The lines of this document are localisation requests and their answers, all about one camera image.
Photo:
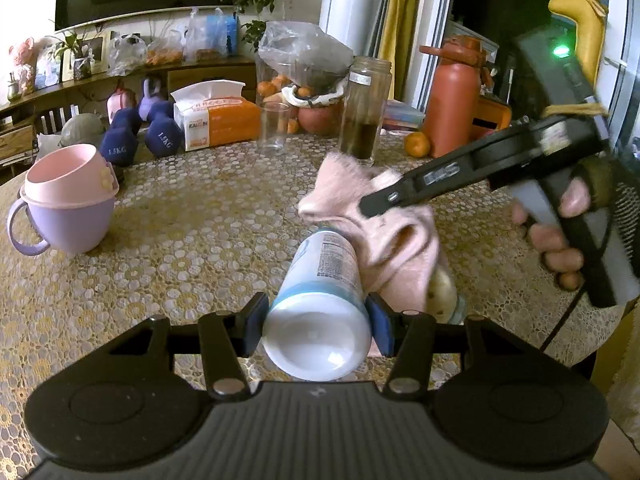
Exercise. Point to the small potted plant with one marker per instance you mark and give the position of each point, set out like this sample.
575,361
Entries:
77,55

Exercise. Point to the orange and white tissue pack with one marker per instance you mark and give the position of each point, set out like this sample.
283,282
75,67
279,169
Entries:
220,117

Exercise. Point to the white plastic bag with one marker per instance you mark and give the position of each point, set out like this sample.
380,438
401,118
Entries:
127,54

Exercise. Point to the blue plastic bag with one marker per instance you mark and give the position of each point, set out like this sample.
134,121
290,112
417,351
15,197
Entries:
221,34

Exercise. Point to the blue dumbbell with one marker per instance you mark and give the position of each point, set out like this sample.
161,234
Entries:
165,130
120,140

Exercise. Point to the clear bag of oranges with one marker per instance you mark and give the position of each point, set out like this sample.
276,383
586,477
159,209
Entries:
165,50

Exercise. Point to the pink plastic cup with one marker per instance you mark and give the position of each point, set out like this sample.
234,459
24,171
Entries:
70,172

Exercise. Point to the red-orange water bottle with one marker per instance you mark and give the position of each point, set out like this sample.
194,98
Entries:
452,105

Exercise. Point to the white photo frame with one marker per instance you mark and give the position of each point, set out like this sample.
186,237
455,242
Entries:
97,55

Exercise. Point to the white bottle with blue cap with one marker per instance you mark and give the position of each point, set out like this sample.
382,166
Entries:
325,300

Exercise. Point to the person's right hand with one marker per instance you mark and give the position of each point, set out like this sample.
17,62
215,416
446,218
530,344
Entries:
552,240

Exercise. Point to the purple plastic cup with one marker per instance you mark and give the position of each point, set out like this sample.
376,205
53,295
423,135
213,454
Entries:
65,225

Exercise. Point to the orange storage box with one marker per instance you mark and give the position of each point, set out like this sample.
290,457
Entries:
492,117

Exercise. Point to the white standing air conditioner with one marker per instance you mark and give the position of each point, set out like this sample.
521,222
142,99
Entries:
355,5

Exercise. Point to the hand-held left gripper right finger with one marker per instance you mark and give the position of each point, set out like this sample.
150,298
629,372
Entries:
380,327

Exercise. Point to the wooden television cabinet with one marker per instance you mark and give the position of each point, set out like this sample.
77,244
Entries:
210,72

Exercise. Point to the dark wooden chair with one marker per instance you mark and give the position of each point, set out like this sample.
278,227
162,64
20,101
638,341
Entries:
55,120

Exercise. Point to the pink knitted cloth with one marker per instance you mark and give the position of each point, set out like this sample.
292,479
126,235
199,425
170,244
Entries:
395,240

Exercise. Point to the clear drinking glass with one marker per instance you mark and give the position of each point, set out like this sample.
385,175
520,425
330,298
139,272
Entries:
275,130

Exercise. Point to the yellow curtain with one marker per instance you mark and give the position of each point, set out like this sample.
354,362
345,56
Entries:
400,15

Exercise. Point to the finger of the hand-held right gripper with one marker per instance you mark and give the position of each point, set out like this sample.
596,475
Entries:
430,180

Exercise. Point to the pink kettlebell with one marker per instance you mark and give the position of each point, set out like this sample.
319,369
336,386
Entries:
120,102

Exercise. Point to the crumpled clear plastic bag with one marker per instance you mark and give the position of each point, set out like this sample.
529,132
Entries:
305,55

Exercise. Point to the loose mandarin orange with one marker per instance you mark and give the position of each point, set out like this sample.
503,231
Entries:
417,144

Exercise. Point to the pink bear figurine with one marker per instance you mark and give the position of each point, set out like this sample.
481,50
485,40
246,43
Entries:
23,65

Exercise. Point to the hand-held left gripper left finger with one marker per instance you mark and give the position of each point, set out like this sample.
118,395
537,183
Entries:
257,322

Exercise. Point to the yellow giraffe toy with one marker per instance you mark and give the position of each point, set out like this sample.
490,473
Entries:
582,25

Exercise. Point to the pot of oranges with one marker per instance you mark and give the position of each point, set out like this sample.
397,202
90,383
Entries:
317,115

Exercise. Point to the tall glass jar dark contents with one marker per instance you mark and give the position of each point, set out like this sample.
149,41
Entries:
362,115

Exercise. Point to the purple kettlebell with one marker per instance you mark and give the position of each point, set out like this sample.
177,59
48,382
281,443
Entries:
150,100

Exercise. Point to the stack of books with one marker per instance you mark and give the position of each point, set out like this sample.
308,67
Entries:
402,116

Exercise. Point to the grey cap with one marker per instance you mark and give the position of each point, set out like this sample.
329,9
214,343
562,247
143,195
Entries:
82,130

